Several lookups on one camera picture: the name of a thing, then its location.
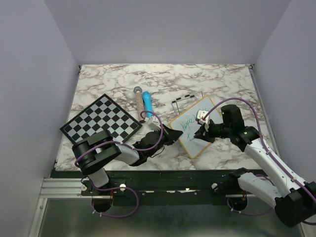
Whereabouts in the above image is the metal wire whiteboard stand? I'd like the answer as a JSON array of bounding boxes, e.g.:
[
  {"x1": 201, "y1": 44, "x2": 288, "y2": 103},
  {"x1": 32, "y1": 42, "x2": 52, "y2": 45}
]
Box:
[{"x1": 171, "y1": 91, "x2": 203, "y2": 115}]

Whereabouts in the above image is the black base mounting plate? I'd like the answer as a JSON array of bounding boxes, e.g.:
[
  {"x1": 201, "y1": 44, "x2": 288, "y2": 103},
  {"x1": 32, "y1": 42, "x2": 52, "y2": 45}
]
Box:
[{"x1": 48, "y1": 170, "x2": 251, "y2": 207}]

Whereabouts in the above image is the aluminium frame rail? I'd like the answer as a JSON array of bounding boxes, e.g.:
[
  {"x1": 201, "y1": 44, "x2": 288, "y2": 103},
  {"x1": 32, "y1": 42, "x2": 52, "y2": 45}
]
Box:
[{"x1": 32, "y1": 176, "x2": 301, "y2": 237}]

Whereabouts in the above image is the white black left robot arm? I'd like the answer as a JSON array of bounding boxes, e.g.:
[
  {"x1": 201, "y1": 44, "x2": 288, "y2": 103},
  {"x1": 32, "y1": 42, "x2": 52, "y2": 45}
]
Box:
[{"x1": 72, "y1": 125, "x2": 183, "y2": 195}]

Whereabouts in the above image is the yellow framed whiteboard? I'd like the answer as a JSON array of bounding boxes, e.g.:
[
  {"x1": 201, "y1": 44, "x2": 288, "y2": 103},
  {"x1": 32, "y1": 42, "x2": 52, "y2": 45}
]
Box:
[{"x1": 169, "y1": 96, "x2": 215, "y2": 158}]

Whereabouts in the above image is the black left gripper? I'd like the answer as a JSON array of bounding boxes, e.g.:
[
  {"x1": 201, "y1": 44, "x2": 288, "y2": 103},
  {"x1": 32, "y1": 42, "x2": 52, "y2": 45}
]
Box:
[{"x1": 147, "y1": 124, "x2": 183, "y2": 158}]

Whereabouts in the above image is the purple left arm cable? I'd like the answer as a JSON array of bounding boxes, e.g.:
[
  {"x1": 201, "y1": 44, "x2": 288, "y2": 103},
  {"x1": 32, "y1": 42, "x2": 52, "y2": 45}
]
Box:
[{"x1": 75, "y1": 110, "x2": 164, "y2": 218}]

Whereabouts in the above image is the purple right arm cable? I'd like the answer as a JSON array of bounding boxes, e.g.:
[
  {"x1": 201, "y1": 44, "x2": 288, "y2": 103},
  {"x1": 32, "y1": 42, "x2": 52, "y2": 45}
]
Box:
[{"x1": 201, "y1": 97, "x2": 316, "y2": 225}]

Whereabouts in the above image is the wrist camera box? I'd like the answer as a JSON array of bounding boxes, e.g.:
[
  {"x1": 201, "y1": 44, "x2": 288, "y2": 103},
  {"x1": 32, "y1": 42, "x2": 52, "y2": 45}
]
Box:
[
  {"x1": 195, "y1": 110, "x2": 209, "y2": 126},
  {"x1": 148, "y1": 116, "x2": 161, "y2": 131}
]

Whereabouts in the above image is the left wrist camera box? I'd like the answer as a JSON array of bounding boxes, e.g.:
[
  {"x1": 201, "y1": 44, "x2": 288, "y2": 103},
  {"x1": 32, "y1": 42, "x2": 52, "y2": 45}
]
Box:
[{"x1": 148, "y1": 116, "x2": 161, "y2": 131}]

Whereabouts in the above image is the black white chessboard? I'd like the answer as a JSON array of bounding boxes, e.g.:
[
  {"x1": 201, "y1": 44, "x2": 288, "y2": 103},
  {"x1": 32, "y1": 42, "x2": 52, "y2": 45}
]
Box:
[{"x1": 60, "y1": 94, "x2": 142, "y2": 144}]

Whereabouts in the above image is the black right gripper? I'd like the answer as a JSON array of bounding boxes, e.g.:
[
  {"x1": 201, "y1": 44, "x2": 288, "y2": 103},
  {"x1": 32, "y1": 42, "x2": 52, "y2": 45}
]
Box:
[{"x1": 194, "y1": 118, "x2": 232, "y2": 143}]

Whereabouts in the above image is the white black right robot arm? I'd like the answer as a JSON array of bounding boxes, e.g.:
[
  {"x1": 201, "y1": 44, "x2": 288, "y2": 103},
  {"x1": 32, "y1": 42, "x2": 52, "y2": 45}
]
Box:
[{"x1": 194, "y1": 104, "x2": 316, "y2": 227}]

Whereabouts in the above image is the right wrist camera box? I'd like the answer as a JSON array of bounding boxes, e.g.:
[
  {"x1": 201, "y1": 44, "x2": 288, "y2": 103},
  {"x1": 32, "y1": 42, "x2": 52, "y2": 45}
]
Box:
[{"x1": 195, "y1": 110, "x2": 209, "y2": 126}]

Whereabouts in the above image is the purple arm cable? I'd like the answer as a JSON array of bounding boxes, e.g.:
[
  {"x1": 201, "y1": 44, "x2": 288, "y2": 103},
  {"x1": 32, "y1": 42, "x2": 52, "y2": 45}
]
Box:
[
  {"x1": 75, "y1": 110, "x2": 164, "y2": 218},
  {"x1": 201, "y1": 97, "x2": 316, "y2": 225}
]

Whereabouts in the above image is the blue toy microphone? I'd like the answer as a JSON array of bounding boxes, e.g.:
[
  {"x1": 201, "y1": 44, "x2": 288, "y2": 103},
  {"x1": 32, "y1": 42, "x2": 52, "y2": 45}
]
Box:
[{"x1": 142, "y1": 91, "x2": 154, "y2": 112}]

